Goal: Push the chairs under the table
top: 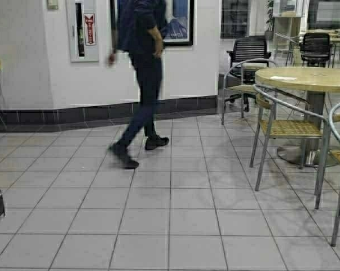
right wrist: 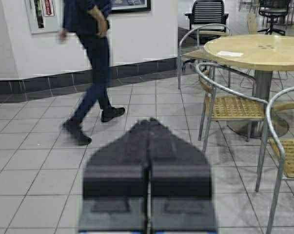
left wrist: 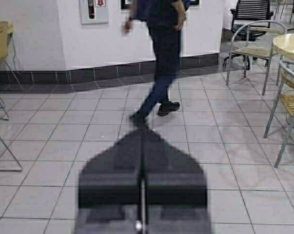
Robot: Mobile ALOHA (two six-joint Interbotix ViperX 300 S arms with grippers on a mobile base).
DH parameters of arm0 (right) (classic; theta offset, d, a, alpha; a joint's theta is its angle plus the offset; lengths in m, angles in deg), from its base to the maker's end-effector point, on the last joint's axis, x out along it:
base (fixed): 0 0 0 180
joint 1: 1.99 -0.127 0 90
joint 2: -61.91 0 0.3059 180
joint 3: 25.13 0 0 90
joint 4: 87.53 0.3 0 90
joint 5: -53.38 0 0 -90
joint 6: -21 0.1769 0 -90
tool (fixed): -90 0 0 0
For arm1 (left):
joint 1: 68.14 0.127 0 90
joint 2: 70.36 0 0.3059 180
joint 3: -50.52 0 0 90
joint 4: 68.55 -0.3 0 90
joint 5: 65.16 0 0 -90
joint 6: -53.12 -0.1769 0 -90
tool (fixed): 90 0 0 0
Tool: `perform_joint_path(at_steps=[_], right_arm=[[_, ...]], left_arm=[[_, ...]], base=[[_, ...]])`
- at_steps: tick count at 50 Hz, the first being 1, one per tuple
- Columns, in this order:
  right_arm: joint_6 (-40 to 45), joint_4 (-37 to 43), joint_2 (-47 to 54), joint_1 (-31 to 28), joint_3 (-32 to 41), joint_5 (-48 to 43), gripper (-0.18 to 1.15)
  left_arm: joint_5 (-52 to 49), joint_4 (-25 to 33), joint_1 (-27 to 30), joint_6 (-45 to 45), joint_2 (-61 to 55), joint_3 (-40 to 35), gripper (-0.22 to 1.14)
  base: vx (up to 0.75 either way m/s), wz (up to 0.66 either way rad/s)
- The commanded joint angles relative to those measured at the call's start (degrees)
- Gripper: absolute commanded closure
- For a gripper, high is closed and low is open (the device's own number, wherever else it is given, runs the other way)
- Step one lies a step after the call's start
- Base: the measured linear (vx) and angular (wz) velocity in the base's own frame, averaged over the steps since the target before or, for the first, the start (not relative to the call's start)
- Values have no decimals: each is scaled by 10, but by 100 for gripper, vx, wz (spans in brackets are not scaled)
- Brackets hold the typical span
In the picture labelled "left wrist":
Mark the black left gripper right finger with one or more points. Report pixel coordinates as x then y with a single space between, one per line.
176 189

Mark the black mesh office chair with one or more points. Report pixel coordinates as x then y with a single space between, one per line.
247 11

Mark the metal chair with woven seat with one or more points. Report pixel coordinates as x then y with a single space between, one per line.
265 26

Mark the walking person in dark clothes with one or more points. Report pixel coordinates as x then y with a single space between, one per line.
164 20

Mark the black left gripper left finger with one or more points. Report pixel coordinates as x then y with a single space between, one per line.
109 190

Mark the fire extinguisher wall cabinet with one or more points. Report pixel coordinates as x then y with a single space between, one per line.
93 12

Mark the round light wooden table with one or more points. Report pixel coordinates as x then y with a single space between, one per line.
284 45

